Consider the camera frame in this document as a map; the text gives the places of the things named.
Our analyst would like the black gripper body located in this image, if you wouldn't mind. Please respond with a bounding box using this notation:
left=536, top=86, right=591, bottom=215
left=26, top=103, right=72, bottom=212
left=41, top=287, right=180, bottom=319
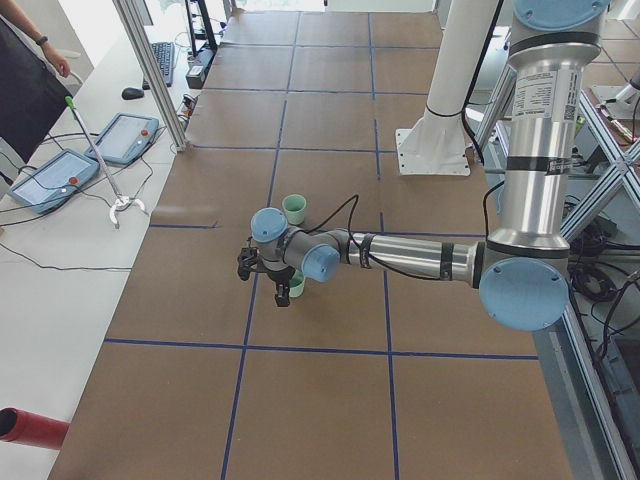
left=265, top=263, right=295, bottom=286

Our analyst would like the mint green cup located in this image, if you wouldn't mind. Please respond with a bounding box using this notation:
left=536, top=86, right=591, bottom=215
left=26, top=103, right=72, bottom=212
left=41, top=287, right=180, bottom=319
left=289, top=271, right=305, bottom=299
left=282, top=194, right=307, bottom=225

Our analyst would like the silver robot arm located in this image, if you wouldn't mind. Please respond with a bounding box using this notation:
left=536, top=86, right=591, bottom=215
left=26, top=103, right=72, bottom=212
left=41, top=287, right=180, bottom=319
left=237, top=1, right=610, bottom=331

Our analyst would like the grabber reach stick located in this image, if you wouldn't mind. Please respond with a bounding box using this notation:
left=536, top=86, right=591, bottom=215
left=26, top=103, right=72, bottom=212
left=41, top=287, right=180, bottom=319
left=65, top=95, right=149, bottom=229

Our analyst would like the far blue teach pendant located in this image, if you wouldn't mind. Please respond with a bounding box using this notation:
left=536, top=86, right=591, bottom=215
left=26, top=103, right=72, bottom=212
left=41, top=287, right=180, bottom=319
left=94, top=113, right=159, bottom=166

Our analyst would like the blue teach pendant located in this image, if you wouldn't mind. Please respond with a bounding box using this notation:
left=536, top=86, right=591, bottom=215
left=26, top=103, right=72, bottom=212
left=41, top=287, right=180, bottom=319
left=9, top=149, right=99, bottom=214
left=94, top=113, right=159, bottom=166

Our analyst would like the near blue teach pendant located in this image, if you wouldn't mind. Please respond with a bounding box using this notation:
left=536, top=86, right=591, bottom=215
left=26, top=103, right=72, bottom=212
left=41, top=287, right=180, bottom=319
left=9, top=149, right=99, bottom=214

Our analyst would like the black computer mouse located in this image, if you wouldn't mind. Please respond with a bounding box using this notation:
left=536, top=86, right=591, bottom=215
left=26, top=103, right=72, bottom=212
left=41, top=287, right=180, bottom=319
left=121, top=87, right=145, bottom=100

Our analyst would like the black keyboard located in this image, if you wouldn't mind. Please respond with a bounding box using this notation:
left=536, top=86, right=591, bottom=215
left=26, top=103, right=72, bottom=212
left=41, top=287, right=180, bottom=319
left=151, top=42, right=175, bottom=87

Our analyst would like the red cylinder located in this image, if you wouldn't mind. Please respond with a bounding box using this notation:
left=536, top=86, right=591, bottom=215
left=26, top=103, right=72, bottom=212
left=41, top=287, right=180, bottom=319
left=1, top=407, right=70, bottom=450

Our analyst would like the person in black clothes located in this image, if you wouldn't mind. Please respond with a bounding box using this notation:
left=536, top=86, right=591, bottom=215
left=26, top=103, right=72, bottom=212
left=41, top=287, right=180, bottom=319
left=1, top=1, right=71, bottom=161

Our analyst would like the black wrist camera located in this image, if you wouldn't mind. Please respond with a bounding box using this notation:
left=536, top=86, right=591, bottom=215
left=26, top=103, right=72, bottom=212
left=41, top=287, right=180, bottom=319
left=237, top=246, right=261, bottom=281

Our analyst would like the black camera cable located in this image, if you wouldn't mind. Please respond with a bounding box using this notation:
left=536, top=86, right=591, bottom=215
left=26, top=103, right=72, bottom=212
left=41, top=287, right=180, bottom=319
left=309, top=194, right=446, bottom=280

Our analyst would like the white pedestal column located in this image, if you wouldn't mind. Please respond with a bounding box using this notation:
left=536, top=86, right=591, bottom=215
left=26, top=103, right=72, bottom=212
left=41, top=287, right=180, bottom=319
left=396, top=0, right=501, bottom=176

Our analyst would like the aluminium frame post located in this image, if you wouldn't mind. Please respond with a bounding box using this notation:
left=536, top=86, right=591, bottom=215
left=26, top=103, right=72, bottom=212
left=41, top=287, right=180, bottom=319
left=113, top=0, right=188, bottom=152

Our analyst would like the aluminium side frame rail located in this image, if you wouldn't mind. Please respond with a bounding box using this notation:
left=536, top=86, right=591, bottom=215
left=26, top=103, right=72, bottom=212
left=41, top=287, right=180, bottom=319
left=479, top=84, right=640, bottom=480

